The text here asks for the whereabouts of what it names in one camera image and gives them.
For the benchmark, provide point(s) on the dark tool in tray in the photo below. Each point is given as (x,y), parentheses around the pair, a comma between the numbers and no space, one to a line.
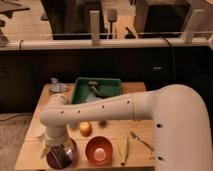
(93,87)

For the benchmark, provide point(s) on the green plastic tray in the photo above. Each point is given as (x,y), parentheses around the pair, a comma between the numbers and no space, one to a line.
(107,86)

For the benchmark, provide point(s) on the wooden table board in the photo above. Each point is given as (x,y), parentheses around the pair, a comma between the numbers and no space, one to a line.
(140,157)

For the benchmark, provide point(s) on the purple bowl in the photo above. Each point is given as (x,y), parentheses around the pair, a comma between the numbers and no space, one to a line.
(74,147)

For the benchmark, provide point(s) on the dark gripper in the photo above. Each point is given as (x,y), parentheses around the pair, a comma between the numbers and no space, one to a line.
(60,156)

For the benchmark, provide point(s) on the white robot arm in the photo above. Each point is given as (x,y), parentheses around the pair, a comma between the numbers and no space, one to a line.
(181,122)

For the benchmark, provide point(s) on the metal fork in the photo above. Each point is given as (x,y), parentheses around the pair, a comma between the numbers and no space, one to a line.
(136,137)

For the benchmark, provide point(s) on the yellow orange fruit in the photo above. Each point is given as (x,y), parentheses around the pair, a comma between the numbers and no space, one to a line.
(85,128)

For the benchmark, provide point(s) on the orange bowl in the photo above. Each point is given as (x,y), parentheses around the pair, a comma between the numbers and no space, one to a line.
(99,151)

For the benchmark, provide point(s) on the yellow corn cob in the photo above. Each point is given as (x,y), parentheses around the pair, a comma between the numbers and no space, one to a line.
(123,146)

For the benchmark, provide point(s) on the grey crumpled cloth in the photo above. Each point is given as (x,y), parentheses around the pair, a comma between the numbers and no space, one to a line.
(57,87)

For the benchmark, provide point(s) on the small metal cup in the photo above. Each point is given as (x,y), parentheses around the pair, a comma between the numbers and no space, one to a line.
(102,123)

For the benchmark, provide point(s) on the blue sponge in tray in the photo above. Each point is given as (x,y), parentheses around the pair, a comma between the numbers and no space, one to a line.
(91,98)

